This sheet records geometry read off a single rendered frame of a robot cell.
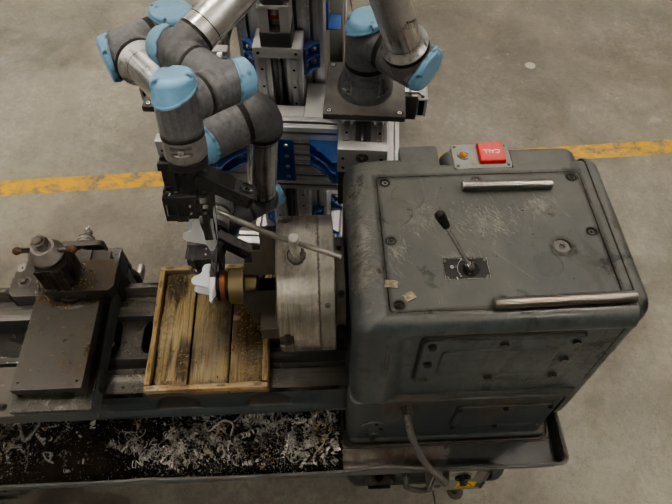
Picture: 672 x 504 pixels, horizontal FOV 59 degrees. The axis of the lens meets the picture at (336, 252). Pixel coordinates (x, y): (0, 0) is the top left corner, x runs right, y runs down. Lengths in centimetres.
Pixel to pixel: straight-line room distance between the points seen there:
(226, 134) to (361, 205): 33
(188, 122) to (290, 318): 47
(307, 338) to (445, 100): 241
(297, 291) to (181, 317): 47
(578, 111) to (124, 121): 249
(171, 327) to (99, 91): 234
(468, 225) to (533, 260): 15
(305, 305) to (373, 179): 33
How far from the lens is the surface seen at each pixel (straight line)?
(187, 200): 110
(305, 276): 125
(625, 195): 330
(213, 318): 161
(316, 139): 178
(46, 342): 161
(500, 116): 349
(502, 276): 125
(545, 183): 141
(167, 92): 100
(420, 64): 149
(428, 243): 127
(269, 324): 133
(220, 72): 107
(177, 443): 183
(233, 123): 129
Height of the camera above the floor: 227
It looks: 55 degrees down
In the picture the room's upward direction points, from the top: straight up
